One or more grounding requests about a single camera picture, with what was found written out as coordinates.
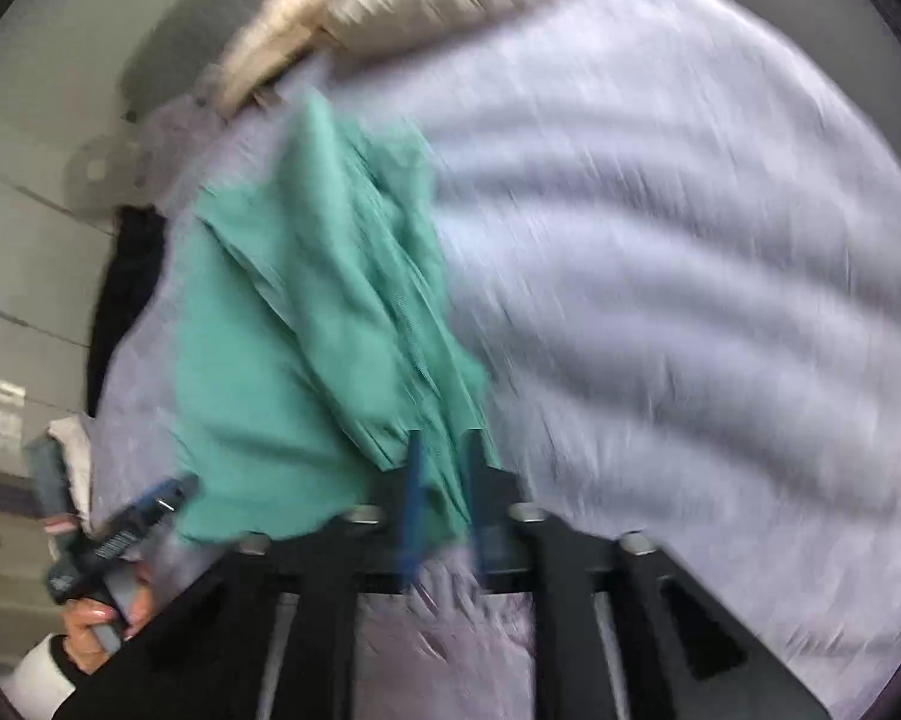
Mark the black folded garment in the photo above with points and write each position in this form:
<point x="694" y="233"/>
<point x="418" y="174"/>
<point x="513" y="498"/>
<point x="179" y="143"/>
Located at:
<point x="132" y="274"/>

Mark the white round fan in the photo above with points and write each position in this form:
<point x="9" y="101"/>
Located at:
<point x="105" y="173"/>

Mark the white wardrobe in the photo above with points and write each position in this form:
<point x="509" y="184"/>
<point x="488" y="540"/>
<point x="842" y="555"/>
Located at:
<point x="49" y="266"/>

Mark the lavender embossed bedspread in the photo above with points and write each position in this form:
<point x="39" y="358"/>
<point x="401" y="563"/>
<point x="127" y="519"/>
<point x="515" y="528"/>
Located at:
<point x="676" y="247"/>

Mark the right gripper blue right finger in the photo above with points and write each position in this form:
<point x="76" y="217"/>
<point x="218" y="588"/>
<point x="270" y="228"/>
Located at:
<point x="521" y="547"/>

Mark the green work jacket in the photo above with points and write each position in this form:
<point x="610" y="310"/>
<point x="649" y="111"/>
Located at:
<point x="313" y="337"/>

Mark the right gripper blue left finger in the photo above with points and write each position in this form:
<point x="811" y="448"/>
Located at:
<point x="375" y="546"/>

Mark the beige striped blanket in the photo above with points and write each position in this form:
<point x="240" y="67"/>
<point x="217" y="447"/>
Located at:
<point x="272" y="39"/>

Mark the person's left hand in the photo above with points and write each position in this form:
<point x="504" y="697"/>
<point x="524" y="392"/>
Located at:
<point x="82" y="618"/>

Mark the grey quilted headboard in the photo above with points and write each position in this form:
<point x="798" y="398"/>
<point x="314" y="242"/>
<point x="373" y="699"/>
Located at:
<point x="192" y="35"/>

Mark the white puffer jacket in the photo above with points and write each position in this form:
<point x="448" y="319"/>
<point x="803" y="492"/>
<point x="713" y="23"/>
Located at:
<point x="71" y="435"/>

